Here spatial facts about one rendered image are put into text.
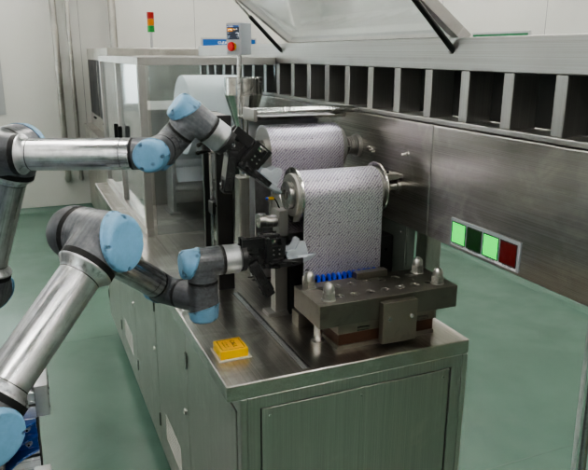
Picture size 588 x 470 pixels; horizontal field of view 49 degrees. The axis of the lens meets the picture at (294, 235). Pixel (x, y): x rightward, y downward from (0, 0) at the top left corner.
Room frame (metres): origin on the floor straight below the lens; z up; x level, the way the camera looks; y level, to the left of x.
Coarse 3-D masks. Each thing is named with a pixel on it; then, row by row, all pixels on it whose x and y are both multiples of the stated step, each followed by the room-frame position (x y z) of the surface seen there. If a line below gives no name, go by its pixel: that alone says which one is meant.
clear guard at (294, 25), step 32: (256, 0) 2.47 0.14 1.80; (288, 0) 2.25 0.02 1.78; (320, 0) 2.06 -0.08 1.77; (352, 0) 1.91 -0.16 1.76; (384, 0) 1.77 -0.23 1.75; (288, 32) 2.57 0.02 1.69; (320, 32) 2.33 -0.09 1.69; (352, 32) 2.13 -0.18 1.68; (384, 32) 1.96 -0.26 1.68; (416, 32) 1.81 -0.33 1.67
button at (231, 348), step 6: (216, 342) 1.46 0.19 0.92; (222, 342) 1.46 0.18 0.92; (228, 342) 1.46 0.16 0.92; (234, 342) 1.46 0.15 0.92; (240, 342) 1.46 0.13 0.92; (216, 348) 1.45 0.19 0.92; (222, 348) 1.43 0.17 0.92; (228, 348) 1.43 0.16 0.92; (234, 348) 1.43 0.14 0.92; (240, 348) 1.43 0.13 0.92; (246, 348) 1.44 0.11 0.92; (222, 354) 1.41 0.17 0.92; (228, 354) 1.42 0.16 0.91; (234, 354) 1.42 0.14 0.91; (240, 354) 1.43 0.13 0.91; (246, 354) 1.44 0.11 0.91
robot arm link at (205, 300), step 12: (180, 288) 1.54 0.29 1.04; (192, 288) 1.50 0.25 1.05; (204, 288) 1.50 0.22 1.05; (216, 288) 1.52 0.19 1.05; (180, 300) 1.52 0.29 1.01; (192, 300) 1.50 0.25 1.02; (204, 300) 1.50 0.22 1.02; (216, 300) 1.52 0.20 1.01; (192, 312) 1.50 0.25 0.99; (204, 312) 1.50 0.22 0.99; (216, 312) 1.52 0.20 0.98
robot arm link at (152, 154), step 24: (0, 144) 1.47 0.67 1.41; (24, 144) 1.48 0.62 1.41; (48, 144) 1.48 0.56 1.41; (72, 144) 1.47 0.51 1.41; (96, 144) 1.47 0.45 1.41; (120, 144) 1.47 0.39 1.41; (144, 144) 1.44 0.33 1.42; (168, 144) 1.50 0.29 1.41; (0, 168) 1.47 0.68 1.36; (24, 168) 1.48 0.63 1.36; (48, 168) 1.48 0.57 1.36; (72, 168) 1.48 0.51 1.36; (96, 168) 1.48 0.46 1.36; (120, 168) 1.47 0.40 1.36; (144, 168) 1.43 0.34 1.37
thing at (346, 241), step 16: (304, 224) 1.64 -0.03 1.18; (320, 224) 1.66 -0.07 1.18; (336, 224) 1.68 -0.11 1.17; (352, 224) 1.70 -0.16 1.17; (368, 224) 1.71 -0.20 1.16; (304, 240) 1.64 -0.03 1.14; (320, 240) 1.66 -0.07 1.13; (336, 240) 1.68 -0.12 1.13; (352, 240) 1.70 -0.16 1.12; (368, 240) 1.71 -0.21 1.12; (320, 256) 1.66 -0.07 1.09; (336, 256) 1.68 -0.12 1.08; (352, 256) 1.70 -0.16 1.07; (368, 256) 1.72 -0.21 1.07; (304, 272) 1.64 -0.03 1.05; (320, 272) 1.66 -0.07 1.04; (336, 272) 1.68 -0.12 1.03
